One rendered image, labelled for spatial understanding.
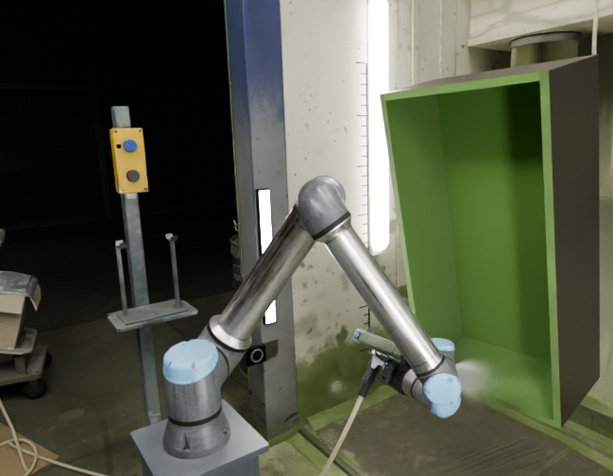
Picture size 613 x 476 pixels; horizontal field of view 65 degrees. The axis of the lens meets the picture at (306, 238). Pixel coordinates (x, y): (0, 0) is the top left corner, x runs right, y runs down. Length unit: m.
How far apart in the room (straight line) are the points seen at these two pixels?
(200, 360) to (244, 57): 1.30
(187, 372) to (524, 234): 1.38
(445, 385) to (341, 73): 1.60
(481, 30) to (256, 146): 1.53
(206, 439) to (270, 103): 1.39
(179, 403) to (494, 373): 1.19
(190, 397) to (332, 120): 1.48
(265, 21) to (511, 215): 1.29
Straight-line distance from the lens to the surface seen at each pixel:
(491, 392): 2.03
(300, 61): 2.29
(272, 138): 2.17
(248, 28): 2.18
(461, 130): 2.08
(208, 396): 1.40
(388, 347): 1.72
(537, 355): 2.32
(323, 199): 1.19
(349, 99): 2.43
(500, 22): 3.01
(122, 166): 2.08
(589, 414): 2.81
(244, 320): 1.45
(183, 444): 1.46
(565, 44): 2.97
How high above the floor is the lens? 1.47
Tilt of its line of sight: 11 degrees down
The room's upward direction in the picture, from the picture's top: 2 degrees counter-clockwise
